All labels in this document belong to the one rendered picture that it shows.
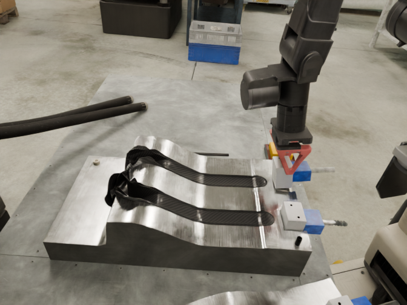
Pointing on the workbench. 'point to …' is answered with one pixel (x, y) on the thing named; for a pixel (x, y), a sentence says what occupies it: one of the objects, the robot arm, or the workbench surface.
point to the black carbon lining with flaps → (134, 157)
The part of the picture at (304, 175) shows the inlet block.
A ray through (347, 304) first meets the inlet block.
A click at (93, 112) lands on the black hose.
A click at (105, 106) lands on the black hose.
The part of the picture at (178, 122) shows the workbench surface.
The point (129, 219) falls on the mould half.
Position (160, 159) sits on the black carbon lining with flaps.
